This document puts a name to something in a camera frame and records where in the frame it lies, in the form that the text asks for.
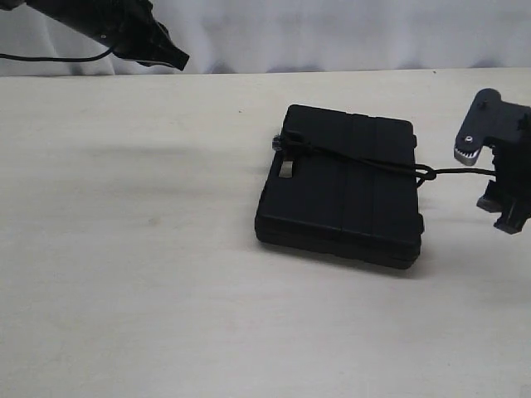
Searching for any white backdrop curtain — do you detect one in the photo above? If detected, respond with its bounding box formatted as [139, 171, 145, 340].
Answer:
[0, 0, 531, 78]

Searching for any thin black cable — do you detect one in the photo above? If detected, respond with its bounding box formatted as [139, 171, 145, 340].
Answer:
[0, 45, 115, 63]

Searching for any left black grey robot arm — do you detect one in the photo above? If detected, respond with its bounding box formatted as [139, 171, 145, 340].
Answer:
[1, 0, 190, 70]

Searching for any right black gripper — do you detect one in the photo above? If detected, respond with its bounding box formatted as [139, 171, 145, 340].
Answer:
[476, 101, 530, 235]

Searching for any black braided rope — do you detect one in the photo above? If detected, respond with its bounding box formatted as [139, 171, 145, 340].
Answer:
[271, 132, 497, 186]

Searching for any black plastic carrying case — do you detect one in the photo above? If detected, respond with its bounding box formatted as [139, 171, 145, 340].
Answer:
[255, 104, 424, 269]

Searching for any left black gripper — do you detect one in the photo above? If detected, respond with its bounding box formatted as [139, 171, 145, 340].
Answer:
[99, 1, 190, 70]

